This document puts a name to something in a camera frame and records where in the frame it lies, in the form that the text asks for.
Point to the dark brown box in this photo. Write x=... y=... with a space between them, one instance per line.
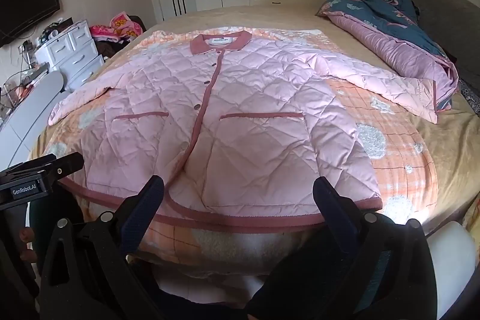
x=64 y=24

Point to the orange plaid fleece blanket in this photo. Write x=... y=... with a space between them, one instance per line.
x=393 y=162

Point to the dark clothes pile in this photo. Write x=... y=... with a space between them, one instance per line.
x=108 y=48

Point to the cluttered side desk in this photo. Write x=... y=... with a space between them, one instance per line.
x=15 y=91

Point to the white rounded table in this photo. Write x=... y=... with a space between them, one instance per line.
x=30 y=110

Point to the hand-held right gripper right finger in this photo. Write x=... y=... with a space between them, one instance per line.
x=332 y=203

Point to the white drawer cabinet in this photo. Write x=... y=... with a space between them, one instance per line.
x=71 y=54

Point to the beige bed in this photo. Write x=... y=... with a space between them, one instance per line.
x=450 y=140

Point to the blue floral quilt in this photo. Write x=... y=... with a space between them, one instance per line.
x=375 y=27

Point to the pink cartoon blanket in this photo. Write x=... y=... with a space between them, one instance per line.
x=120 y=24

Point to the pink quilted jacket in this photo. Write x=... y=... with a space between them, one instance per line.
x=243 y=110

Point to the black television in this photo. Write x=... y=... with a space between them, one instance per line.
x=26 y=9

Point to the dark patterned pillow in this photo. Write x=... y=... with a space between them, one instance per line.
x=470 y=93

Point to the person's left hand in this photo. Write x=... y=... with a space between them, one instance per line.
x=28 y=241

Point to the grey upholstered headboard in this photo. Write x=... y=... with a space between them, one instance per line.
x=442 y=16

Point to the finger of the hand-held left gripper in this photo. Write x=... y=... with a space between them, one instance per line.
x=67 y=164

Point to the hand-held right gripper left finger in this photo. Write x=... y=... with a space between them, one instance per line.
x=148 y=200

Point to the white rounded object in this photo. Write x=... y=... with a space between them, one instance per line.
x=450 y=260

